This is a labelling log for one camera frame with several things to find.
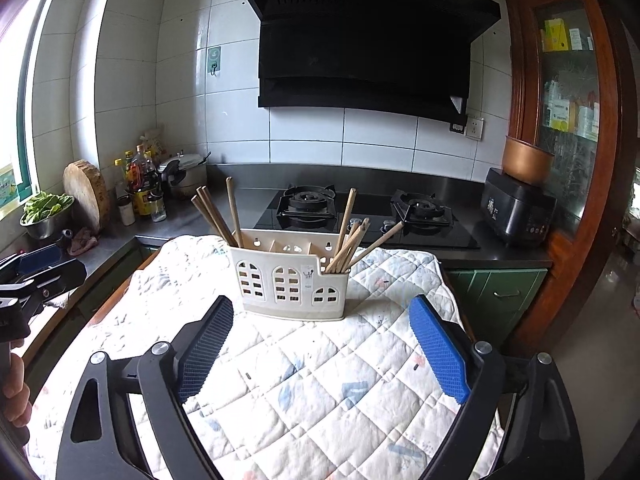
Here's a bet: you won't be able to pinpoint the pink rag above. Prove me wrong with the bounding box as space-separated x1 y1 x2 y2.
67 227 98 256

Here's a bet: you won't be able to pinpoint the green base cabinet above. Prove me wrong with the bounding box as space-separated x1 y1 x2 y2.
442 267 550 341

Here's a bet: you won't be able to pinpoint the white quilted blanket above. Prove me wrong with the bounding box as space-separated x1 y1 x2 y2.
25 247 506 480

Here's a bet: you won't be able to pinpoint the round wooden cutting board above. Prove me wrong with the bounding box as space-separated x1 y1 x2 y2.
63 160 111 235

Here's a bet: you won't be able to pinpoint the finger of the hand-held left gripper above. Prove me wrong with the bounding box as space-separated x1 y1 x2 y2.
0 258 89 318
0 245 69 282

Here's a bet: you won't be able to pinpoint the copper inner pot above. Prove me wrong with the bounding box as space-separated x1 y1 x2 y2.
501 135 557 186

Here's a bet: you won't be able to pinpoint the cluster of condiment bottles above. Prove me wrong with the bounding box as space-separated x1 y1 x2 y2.
114 135 168 226

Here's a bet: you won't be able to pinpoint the black rice cooker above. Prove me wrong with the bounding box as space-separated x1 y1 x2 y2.
481 167 558 247

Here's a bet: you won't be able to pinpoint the black range hood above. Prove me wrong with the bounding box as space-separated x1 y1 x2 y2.
238 0 502 123

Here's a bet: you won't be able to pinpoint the metal bowl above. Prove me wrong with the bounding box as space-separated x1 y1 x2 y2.
20 200 76 240

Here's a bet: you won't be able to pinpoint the detergent bottle with green label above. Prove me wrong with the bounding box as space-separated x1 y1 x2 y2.
0 164 17 211

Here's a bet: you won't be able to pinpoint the metal pot with lid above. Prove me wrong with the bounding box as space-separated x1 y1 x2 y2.
159 152 211 198

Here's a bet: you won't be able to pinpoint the green framed window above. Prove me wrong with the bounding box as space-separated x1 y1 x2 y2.
0 0 71 221

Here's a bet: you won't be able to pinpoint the person's left hand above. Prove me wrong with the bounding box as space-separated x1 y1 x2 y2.
0 339 33 426

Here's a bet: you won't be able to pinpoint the wooden glass door cabinet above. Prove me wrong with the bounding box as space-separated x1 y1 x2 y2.
502 0 640 356

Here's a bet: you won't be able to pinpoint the green leafy vegetables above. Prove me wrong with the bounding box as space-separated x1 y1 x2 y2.
22 191 75 223

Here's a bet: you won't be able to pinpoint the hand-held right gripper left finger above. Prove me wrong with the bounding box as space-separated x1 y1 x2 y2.
55 295 235 480

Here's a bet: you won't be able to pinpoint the yellow box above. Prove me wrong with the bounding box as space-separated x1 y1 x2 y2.
543 19 571 52

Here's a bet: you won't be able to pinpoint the black glass gas stove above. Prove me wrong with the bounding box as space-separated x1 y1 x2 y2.
252 185 482 251

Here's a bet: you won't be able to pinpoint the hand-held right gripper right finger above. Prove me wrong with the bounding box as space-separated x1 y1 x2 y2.
409 294 586 480

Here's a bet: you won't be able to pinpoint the row of white green boxes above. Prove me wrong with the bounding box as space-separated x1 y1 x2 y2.
546 80 601 142

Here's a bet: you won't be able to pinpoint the white plastic chopstick holder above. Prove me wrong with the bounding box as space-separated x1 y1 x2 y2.
229 228 351 322

